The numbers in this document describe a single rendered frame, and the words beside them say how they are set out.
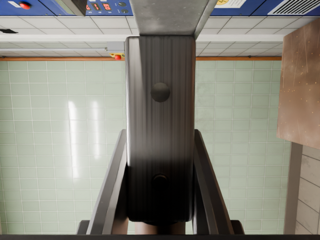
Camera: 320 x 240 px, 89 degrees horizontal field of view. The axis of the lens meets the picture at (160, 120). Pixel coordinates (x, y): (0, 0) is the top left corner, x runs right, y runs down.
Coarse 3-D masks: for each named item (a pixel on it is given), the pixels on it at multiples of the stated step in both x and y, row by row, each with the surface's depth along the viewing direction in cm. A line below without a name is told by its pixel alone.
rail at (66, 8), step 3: (57, 0) 35; (60, 0) 35; (60, 3) 36; (63, 3) 36; (63, 6) 37; (66, 6) 37; (66, 9) 38; (69, 9) 38; (69, 12) 40; (72, 12) 40
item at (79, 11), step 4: (64, 0) 35; (68, 0) 34; (72, 0) 35; (76, 0) 36; (80, 0) 37; (84, 0) 39; (68, 4) 36; (72, 4) 36; (76, 4) 36; (80, 4) 38; (84, 4) 39; (72, 8) 37; (76, 8) 37; (80, 8) 38; (84, 8) 40; (76, 12) 39; (80, 12) 39; (84, 12) 40; (84, 16) 41
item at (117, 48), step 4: (108, 44) 95; (112, 44) 95; (116, 44) 95; (120, 44) 95; (124, 44) 96; (108, 48) 95; (112, 48) 95; (116, 48) 95; (120, 48) 95; (124, 48) 96; (108, 52) 95; (112, 52) 95; (116, 52) 95; (120, 52) 96; (124, 52) 96; (112, 56) 102; (124, 56) 102
